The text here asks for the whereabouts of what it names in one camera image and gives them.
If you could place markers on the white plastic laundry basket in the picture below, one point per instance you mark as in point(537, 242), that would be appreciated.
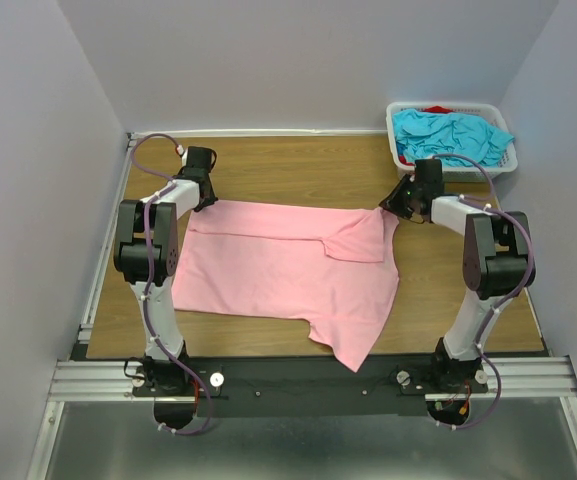
point(489, 112)

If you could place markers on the turquoise t shirt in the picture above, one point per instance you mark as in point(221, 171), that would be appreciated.
point(420, 135)

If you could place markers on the pink t shirt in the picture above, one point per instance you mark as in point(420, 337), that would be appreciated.
point(333, 268)

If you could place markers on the aluminium front frame rail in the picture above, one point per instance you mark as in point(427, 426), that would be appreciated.
point(510, 377)

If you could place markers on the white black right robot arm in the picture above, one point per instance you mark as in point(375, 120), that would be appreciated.
point(498, 262)

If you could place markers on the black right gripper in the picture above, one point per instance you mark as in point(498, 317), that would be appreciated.
point(391, 202)

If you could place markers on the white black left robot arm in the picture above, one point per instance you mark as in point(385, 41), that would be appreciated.
point(146, 253)

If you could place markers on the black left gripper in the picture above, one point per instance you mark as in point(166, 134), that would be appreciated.
point(208, 201)

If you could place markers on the red t shirt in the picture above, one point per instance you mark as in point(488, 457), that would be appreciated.
point(437, 109)

